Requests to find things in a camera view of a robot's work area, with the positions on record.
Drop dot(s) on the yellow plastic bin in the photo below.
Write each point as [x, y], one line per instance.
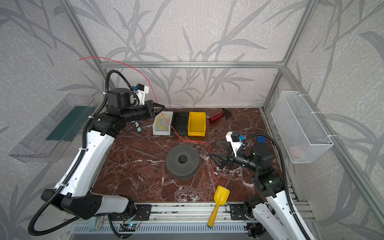
[197, 124]

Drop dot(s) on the white plastic bin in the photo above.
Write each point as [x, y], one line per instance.
[162, 122]

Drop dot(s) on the clear plastic wall tray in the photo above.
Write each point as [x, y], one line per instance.
[47, 142]

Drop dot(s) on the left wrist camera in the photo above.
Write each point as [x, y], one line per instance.
[141, 91]

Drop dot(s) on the pink object in basket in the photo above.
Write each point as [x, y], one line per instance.
[296, 152]

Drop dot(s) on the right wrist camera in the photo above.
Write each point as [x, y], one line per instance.
[237, 142]

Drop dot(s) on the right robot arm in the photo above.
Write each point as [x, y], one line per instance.
[274, 211]

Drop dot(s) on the teal toy shovel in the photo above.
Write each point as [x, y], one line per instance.
[138, 127]

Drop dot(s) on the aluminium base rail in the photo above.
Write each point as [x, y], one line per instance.
[173, 218]

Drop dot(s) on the grey cable spool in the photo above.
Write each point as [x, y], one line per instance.
[183, 162]

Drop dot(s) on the red black spray bottle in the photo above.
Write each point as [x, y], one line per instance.
[217, 116]

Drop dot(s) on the yellow toy shovel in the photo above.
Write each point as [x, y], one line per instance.
[220, 197]

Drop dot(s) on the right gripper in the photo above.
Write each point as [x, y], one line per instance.
[228, 160]

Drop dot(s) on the white wire basket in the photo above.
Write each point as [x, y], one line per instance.
[298, 125]

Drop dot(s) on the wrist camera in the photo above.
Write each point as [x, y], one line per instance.
[141, 91]
[237, 142]

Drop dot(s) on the black plastic bin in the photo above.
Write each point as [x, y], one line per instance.
[179, 124]

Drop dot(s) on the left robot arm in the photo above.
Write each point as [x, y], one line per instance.
[73, 193]

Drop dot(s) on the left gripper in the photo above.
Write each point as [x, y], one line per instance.
[151, 109]

